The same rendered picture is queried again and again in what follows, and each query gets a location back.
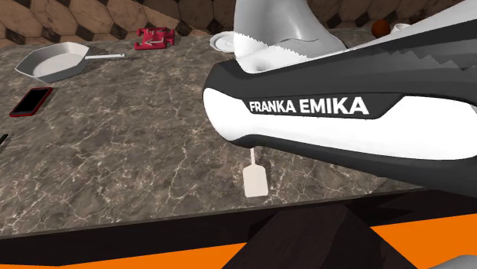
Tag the white spatula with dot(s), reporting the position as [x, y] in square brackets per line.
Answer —
[255, 182]

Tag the red-cased black phone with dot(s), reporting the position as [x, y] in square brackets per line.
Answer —
[31, 101]

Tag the white plate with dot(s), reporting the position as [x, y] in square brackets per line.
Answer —
[223, 41]

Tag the red puzzle-shaped block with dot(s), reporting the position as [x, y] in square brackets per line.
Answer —
[154, 38]

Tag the white cup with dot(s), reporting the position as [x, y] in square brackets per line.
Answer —
[399, 26]

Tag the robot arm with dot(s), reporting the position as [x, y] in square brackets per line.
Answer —
[335, 130]

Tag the white frying pan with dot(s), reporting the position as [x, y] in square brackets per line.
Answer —
[56, 63]

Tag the brown ball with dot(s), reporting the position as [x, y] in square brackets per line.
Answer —
[380, 28]

